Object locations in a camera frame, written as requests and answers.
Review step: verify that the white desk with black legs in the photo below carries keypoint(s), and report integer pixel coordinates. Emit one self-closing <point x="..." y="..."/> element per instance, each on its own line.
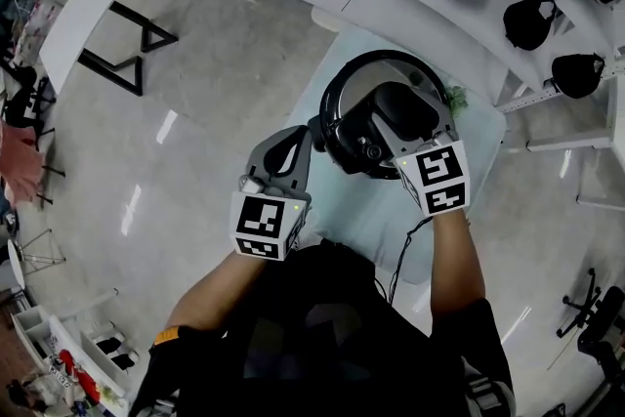
<point x="78" y="24"/>

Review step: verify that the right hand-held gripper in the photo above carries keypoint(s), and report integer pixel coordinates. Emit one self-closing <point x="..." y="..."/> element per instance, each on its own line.
<point x="439" y="180"/>

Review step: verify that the metal folding stand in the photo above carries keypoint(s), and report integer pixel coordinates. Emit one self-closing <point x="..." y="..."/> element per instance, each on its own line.
<point x="14" y="259"/>

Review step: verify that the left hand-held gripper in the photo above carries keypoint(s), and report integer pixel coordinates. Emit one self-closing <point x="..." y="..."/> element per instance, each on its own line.
<point x="263" y="224"/>

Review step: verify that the person's right forearm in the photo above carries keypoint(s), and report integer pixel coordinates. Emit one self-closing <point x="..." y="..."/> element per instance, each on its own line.
<point x="456" y="259"/>

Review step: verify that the white cubby shelf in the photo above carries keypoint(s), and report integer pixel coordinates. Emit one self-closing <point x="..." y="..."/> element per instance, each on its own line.
<point x="58" y="337"/>

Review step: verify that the white shelving unit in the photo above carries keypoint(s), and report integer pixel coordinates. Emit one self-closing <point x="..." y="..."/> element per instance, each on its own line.
<point x="390" y="0"/>

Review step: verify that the person's left forearm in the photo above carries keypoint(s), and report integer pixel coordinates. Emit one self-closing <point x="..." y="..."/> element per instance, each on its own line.
<point x="215" y="288"/>

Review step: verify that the table with light blue cloth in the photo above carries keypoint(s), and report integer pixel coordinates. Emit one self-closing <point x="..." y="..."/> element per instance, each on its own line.
<point x="351" y="210"/>

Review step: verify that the black office chair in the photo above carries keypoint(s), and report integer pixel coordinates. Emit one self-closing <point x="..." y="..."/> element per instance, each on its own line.
<point x="598" y="327"/>

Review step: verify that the pale plant in white pot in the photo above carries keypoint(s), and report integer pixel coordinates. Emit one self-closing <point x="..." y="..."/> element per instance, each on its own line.
<point x="457" y="100"/>

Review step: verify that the orange sleeve tag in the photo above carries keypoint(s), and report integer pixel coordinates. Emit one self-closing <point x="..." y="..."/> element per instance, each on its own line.
<point x="166" y="336"/>

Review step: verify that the pink cloth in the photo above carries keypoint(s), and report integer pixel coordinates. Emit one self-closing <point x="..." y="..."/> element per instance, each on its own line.
<point x="22" y="161"/>

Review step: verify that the black glass pot lid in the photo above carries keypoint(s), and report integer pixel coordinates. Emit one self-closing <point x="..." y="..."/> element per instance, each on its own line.
<point x="361" y="83"/>

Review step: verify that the person's black clothed torso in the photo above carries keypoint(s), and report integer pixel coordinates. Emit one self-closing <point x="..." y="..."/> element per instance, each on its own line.
<point x="317" y="356"/>

